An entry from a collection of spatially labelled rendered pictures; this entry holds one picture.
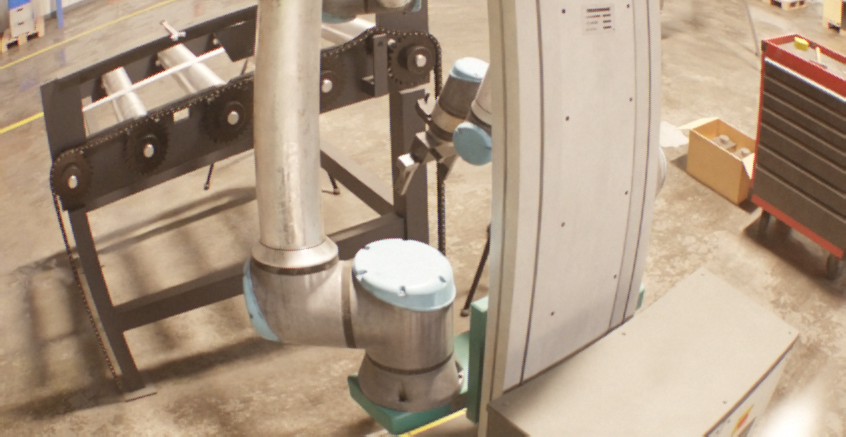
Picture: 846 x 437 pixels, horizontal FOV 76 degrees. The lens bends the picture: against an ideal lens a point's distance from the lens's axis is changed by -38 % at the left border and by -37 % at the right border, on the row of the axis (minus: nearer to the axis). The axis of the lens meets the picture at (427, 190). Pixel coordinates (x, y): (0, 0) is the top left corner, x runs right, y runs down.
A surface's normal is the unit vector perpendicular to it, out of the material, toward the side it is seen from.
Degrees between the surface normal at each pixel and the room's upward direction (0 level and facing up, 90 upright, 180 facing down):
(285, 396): 0
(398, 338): 90
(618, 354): 0
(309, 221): 81
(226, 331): 0
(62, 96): 90
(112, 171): 90
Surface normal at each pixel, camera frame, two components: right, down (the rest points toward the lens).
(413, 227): 0.55, 0.39
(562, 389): -0.03, -0.88
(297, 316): -0.02, 0.27
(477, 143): -0.55, 0.48
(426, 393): 0.27, 0.12
